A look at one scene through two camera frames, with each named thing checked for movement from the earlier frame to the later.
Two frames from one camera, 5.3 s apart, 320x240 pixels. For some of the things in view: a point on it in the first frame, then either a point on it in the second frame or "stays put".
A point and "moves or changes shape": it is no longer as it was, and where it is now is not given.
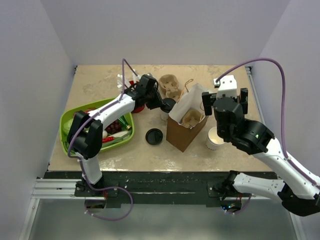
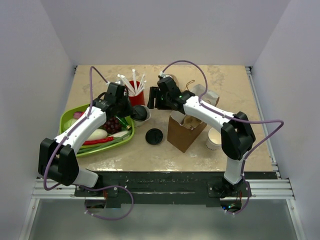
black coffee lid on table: x=154 y=136 stays put
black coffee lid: x=169 y=103 moves or changes shape
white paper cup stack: x=213 y=142 stays put
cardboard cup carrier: x=191 y=118 stays put
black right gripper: x=208 y=98 → x=155 y=92
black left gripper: x=158 y=101 → x=128 y=110
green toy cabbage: x=67 y=126 stays put
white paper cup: x=164 y=115 → x=138 y=123
